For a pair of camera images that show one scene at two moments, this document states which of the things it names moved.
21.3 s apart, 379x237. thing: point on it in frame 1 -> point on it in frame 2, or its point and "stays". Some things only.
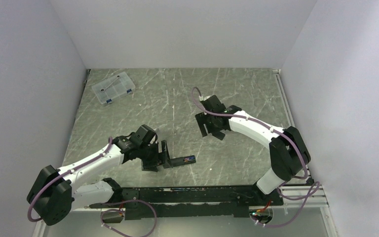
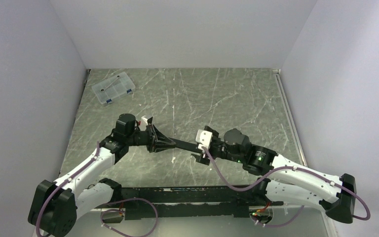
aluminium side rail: [289, 113] stays
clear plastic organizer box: [113, 88] stays
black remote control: [179, 161] -> [186, 145]
